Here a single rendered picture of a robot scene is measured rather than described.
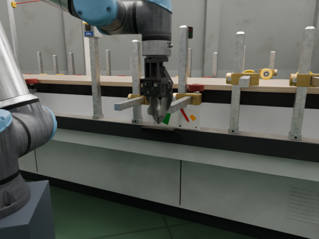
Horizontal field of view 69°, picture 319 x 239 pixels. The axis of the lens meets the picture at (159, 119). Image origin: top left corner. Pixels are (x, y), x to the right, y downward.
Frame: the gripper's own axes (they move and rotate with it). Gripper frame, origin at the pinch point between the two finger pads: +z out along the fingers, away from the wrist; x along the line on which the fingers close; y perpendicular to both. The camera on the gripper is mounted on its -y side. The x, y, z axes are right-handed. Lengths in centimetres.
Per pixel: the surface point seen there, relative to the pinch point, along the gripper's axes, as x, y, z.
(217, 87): 9, -59, -6
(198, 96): 4.5, -36.8, -3.5
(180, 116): -4.3, -36.8, 6.7
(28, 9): -357, -254, -115
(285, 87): 42, -59, -7
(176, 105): 1.4, -14.1, -2.8
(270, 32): 48, -546, -90
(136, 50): -28, -38, -25
